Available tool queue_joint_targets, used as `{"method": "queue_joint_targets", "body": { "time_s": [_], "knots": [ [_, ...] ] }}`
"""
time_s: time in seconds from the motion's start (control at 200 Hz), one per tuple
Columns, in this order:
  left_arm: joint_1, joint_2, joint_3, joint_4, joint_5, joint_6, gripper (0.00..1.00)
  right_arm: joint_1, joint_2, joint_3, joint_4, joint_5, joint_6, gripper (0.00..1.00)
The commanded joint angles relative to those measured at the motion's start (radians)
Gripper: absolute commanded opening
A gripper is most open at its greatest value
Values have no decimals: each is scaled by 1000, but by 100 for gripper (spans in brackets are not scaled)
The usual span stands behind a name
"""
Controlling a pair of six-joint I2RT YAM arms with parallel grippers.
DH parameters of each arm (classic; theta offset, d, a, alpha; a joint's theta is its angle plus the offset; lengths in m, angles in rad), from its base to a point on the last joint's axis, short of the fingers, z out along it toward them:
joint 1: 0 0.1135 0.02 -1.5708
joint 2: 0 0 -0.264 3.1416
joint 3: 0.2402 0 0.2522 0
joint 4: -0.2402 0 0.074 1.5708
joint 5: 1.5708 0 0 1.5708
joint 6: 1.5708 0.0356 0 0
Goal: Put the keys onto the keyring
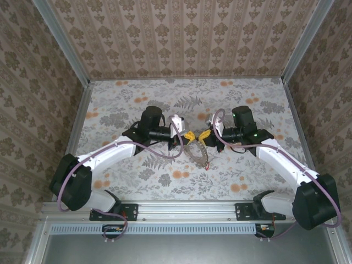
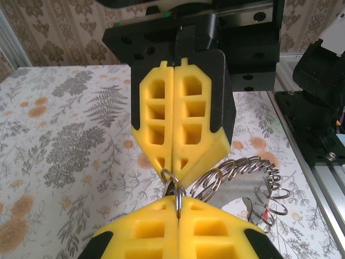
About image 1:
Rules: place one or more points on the round metal disc with keyrings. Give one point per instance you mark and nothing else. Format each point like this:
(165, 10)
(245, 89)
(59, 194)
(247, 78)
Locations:
(203, 155)

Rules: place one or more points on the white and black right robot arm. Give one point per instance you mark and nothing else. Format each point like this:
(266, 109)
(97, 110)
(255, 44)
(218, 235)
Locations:
(280, 162)

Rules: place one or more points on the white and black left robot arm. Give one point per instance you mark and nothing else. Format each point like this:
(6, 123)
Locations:
(110, 154)

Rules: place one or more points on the key with red tag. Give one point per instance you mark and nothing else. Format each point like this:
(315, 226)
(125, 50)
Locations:
(206, 165)

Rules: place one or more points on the grey metal panel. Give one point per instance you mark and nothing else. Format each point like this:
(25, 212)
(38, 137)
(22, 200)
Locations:
(178, 250)

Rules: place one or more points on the aluminium side rail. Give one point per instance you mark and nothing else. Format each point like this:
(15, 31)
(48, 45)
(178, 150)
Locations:
(294, 110)
(78, 123)

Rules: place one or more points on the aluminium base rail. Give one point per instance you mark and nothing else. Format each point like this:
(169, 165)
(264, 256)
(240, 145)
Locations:
(187, 210)

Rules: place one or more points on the aluminium frame post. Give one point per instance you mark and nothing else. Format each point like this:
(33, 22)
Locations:
(343, 250)
(34, 247)
(306, 41)
(61, 41)

